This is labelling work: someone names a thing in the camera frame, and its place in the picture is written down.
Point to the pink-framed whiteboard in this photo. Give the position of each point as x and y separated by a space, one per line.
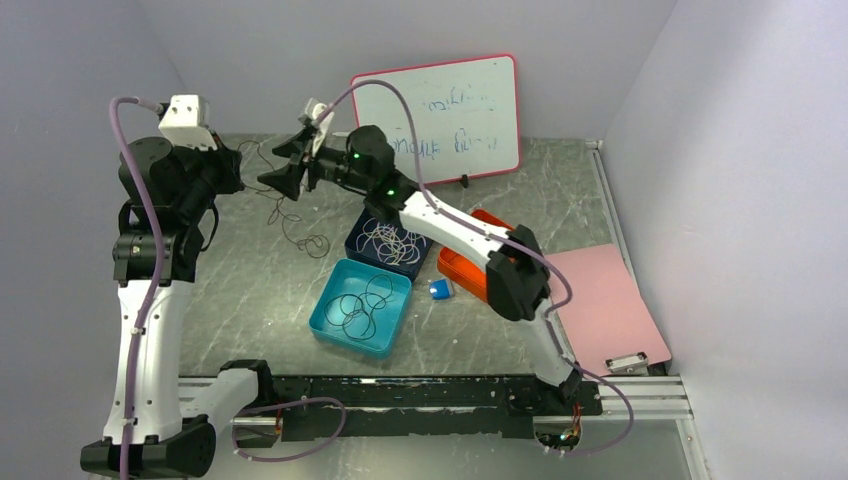
447 120

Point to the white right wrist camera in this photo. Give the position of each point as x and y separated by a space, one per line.
318 118

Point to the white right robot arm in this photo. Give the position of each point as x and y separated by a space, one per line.
517 274

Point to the aluminium frame rail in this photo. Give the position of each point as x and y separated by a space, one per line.
630 400

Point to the dark blue square tray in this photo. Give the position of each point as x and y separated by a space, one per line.
386 246

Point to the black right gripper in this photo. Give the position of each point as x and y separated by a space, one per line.
286 181

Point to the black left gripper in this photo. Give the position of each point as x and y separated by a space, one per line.
227 161

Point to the small blue white object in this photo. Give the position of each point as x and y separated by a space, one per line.
441 289

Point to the pink clipboard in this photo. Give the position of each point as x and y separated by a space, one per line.
606 318

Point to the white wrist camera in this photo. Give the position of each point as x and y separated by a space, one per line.
318 118
185 123

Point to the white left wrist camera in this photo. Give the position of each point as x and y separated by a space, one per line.
185 123

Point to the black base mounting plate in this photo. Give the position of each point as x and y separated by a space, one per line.
303 408

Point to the orange square tray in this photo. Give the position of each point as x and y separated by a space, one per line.
462 272

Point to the teal square tray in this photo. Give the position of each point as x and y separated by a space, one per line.
362 308

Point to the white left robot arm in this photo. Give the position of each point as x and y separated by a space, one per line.
152 344

